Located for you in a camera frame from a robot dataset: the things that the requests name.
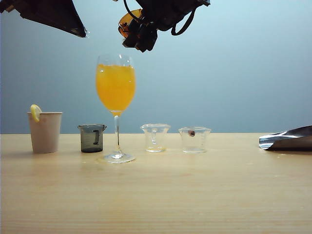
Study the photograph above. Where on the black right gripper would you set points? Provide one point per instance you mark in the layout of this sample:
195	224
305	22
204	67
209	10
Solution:
168	12

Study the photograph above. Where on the amber measuring cup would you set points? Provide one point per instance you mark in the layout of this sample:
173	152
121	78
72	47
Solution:
126	20

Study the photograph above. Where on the clear measuring cup yellowish residue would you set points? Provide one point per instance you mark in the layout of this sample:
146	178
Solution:
155	140

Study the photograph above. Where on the smoky grey measuring cup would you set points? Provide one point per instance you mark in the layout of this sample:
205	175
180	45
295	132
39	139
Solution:
88	141

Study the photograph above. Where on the clear measuring cup red dot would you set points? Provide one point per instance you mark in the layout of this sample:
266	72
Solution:
194	143

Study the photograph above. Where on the beige paper cup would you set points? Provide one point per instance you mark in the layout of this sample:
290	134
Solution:
45	134

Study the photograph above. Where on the tall stemmed wine glass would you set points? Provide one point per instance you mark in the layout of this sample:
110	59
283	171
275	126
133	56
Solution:
115	90

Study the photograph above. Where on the yellow lemon slice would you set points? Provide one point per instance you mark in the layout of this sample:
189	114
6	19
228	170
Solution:
36	112

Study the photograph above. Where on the silver foil bag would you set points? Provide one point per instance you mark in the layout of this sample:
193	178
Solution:
290	141

